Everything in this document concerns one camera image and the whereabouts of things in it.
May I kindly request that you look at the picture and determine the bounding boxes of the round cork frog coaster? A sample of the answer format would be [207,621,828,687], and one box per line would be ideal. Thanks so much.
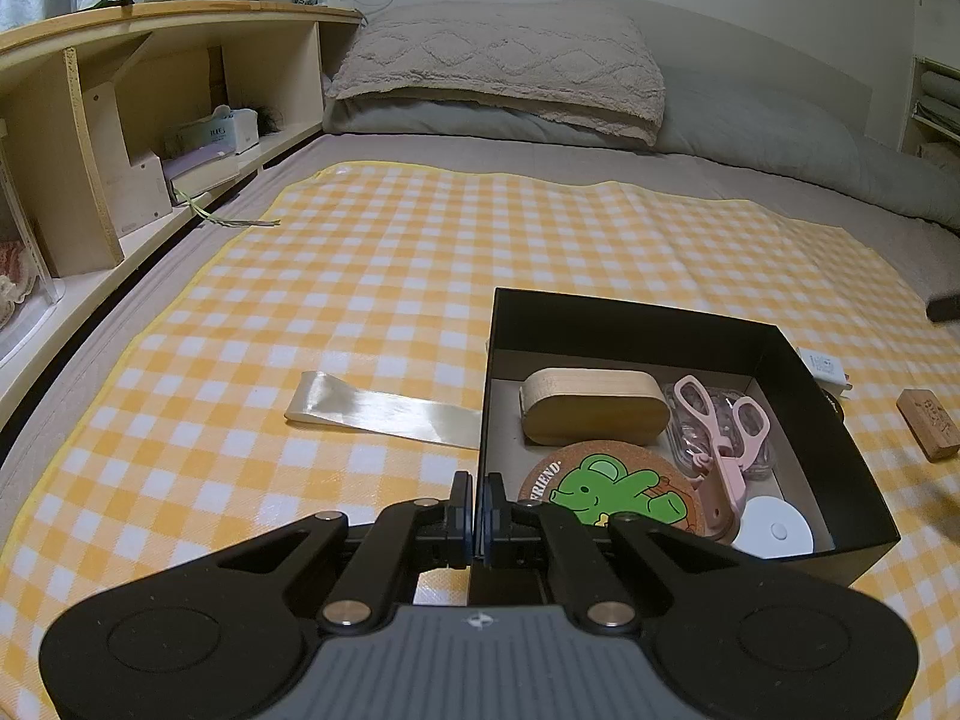
[517,440,706,535]

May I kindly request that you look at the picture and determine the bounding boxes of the clear plastic case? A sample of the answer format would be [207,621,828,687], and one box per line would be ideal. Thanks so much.
[664,382,773,481]

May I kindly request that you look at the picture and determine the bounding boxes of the white side shelf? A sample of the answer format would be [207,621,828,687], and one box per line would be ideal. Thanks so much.
[898,55,958,158]

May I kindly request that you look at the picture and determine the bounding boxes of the yellow checkered cloth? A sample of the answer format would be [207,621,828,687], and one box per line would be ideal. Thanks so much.
[2,161,958,718]

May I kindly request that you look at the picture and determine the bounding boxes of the white round disc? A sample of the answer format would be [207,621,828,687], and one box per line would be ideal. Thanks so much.
[732,496,815,559]

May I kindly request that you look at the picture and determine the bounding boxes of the green string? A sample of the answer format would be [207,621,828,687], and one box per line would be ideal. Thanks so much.
[182,193,282,231]

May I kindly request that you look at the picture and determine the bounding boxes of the pink scissors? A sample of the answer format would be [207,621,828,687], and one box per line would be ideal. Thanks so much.
[674,374,771,541]

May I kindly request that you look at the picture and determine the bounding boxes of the black cardboard box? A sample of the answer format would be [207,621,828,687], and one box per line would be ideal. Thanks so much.
[480,289,900,583]

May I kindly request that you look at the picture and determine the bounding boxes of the oval wooden box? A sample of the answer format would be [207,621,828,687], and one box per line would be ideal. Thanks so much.
[519,367,670,445]

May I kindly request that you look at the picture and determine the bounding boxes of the purple book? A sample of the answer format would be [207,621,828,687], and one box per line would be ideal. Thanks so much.
[161,143,239,205]

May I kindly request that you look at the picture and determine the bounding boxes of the grey pillow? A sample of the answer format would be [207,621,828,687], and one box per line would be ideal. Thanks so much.
[324,67,958,231]

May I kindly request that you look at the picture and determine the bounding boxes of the beige textured pillow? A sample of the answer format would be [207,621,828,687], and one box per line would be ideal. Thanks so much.
[331,2,665,146]

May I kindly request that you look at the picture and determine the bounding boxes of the carved wooden block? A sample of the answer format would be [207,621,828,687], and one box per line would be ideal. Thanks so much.
[896,388,960,461]

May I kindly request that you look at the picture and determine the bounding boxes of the wooden bedside shelf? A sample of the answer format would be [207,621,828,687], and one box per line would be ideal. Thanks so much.
[2,0,361,416]

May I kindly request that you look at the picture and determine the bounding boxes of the clear box with trinkets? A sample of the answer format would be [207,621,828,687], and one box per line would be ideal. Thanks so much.
[0,176,62,362]

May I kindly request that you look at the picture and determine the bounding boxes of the tissue box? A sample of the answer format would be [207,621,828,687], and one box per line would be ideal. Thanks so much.
[164,106,260,158]

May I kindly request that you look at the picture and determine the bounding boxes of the white charger adapter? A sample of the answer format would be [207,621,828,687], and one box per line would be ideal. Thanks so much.
[797,348,853,397]

